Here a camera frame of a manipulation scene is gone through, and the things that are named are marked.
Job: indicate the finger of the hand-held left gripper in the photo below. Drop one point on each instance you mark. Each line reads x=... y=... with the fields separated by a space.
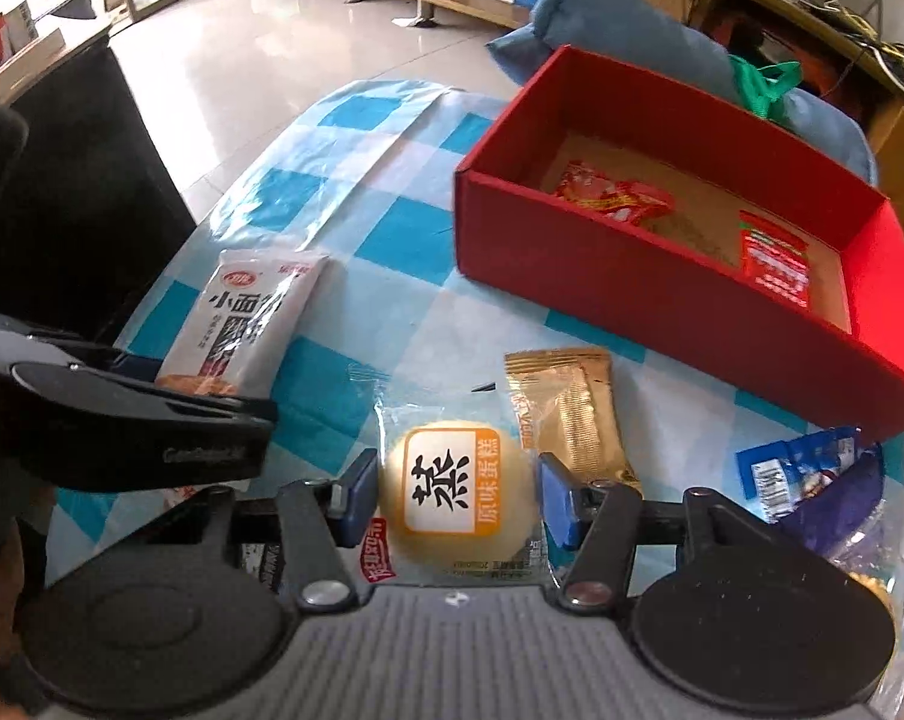
x=47 y=336
x=122 y=397

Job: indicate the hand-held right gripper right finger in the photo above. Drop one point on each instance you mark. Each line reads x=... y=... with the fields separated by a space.
x=557 y=504

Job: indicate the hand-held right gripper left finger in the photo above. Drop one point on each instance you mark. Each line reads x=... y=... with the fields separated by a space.
x=354 y=489

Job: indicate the round steamed cake packet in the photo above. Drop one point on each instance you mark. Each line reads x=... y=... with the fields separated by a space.
x=452 y=495

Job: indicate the gold foil snack packet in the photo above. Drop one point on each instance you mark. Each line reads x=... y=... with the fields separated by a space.
x=572 y=405

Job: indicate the white noodle snack packet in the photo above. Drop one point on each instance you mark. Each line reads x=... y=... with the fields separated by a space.
x=257 y=315

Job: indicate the red cardboard box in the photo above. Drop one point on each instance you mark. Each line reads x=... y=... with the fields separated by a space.
x=609 y=300

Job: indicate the blue labelled yellow snack bag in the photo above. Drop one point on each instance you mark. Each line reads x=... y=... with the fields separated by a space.
x=797 y=465

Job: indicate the black cabinet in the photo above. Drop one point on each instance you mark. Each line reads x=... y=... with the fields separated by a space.
x=84 y=202

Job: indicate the crumpled red snack packet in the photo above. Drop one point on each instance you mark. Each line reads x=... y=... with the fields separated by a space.
x=617 y=195

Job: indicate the flat red snack packet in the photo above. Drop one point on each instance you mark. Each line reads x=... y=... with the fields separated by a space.
x=775 y=262

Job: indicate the blue white checkered tablecloth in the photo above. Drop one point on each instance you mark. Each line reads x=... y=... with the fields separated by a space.
x=392 y=165

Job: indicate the rolled blue blanket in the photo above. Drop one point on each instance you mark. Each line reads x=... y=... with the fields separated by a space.
x=609 y=15

